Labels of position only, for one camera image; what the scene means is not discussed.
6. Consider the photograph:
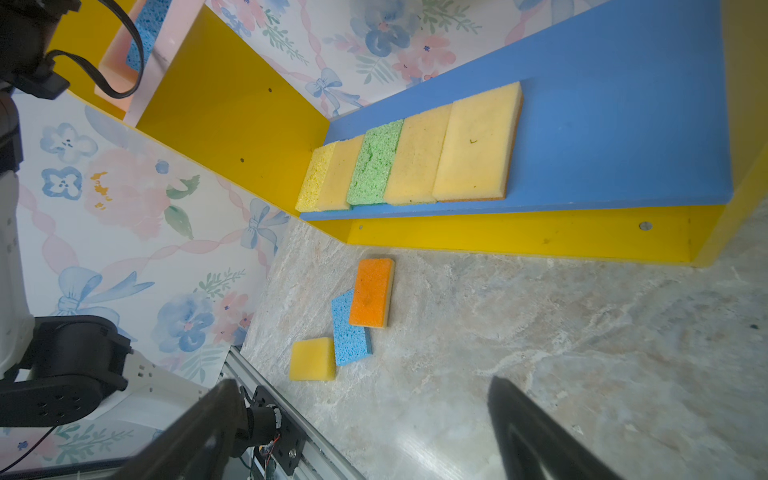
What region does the orange sponge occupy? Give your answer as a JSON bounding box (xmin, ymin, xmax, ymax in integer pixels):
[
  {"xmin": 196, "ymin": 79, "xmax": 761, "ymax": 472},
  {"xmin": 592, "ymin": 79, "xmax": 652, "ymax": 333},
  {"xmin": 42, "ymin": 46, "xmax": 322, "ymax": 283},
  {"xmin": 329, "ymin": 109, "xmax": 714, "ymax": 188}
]
[{"xmin": 349, "ymin": 258, "xmax": 395, "ymax": 329}]

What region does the small yellow sponge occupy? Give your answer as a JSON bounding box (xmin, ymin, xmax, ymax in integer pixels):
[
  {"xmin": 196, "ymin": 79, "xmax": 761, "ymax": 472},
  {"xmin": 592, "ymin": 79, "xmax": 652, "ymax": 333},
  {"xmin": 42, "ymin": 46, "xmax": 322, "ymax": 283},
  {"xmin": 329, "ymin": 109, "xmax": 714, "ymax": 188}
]
[{"xmin": 432, "ymin": 82, "xmax": 524, "ymax": 202}]

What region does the aluminium mounting rail frame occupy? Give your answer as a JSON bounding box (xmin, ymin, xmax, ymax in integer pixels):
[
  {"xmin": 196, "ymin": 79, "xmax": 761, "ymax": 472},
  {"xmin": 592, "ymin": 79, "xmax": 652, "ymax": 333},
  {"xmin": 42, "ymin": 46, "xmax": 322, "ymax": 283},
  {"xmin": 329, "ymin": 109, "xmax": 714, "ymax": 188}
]
[{"xmin": 220, "ymin": 347, "xmax": 364, "ymax": 480}]

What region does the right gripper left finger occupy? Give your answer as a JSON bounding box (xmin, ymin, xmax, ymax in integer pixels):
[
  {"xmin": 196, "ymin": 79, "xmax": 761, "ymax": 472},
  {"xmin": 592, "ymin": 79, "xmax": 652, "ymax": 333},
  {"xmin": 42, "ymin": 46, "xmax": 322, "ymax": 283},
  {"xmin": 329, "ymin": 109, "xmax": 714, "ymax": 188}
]
[{"xmin": 112, "ymin": 379, "xmax": 247, "ymax": 480}]

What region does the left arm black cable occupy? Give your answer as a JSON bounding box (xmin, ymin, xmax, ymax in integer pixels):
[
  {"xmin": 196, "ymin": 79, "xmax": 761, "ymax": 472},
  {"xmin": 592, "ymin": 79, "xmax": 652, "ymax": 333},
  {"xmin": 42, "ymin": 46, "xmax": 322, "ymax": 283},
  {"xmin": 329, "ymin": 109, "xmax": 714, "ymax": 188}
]
[{"xmin": 44, "ymin": 0, "xmax": 146, "ymax": 101}]

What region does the thick yellow sponge front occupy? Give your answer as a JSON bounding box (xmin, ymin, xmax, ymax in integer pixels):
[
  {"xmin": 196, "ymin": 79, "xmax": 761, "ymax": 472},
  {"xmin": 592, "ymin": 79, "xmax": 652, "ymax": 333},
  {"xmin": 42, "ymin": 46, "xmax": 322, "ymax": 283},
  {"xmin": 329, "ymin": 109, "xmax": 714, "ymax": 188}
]
[{"xmin": 289, "ymin": 337, "xmax": 336, "ymax": 381}]

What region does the yellow sponge with green back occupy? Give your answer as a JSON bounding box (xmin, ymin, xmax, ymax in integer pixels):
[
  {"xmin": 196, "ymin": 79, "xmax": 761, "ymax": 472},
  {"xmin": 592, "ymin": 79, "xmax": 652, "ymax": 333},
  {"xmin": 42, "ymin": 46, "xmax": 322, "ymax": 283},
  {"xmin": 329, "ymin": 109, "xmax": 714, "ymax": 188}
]
[{"xmin": 316, "ymin": 135, "xmax": 364, "ymax": 211}]

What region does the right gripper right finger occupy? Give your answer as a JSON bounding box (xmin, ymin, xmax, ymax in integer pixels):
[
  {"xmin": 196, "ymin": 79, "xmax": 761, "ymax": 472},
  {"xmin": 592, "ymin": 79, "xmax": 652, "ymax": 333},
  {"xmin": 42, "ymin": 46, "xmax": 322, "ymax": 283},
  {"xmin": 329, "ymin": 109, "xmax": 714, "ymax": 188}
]
[{"xmin": 487, "ymin": 376, "xmax": 619, "ymax": 479}]

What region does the blue sponge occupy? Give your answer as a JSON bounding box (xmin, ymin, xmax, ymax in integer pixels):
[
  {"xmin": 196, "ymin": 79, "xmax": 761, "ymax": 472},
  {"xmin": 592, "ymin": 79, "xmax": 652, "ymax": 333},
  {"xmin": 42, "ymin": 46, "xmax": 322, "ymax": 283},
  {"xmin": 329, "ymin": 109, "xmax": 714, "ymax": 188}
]
[
  {"xmin": 331, "ymin": 289, "xmax": 373, "ymax": 366},
  {"xmin": 126, "ymin": 0, "xmax": 172, "ymax": 72}
]

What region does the bright yellow cellulose sponge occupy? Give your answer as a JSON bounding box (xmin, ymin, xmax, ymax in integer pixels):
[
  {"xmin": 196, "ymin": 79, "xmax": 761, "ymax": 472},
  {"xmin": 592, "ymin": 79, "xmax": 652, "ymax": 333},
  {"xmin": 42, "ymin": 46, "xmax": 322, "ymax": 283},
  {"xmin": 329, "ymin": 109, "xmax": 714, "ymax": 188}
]
[{"xmin": 295, "ymin": 142, "xmax": 337, "ymax": 213}]

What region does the yellow pink blue toy shelf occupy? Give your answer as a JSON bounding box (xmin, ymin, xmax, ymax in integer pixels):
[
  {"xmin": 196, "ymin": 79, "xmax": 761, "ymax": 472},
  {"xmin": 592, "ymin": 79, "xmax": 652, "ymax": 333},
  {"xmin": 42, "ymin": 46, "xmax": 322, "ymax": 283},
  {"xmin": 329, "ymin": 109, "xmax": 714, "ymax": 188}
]
[{"xmin": 47, "ymin": 0, "xmax": 768, "ymax": 268}]

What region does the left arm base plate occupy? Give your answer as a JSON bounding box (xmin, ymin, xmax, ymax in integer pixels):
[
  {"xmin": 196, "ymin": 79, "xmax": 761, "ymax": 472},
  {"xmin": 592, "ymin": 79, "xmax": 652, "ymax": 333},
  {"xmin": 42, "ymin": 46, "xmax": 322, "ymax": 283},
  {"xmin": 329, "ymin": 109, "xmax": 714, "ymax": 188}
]
[{"xmin": 232, "ymin": 386, "xmax": 307, "ymax": 479}]

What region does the pale yellow sponge underneath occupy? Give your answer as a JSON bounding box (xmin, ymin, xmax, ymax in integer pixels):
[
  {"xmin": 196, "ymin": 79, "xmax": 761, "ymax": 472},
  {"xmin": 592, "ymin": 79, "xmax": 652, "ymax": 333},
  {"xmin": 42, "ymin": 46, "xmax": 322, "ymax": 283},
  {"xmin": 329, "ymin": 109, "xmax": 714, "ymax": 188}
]
[{"xmin": 383, "ymin": 104, "xmax": 452, "ymax": 206}]

